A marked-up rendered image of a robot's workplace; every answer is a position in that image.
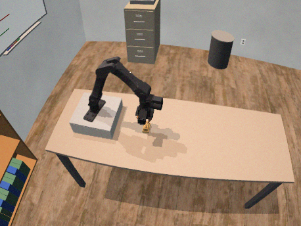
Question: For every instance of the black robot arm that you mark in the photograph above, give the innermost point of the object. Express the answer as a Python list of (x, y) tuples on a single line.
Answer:
[(140, 88)]

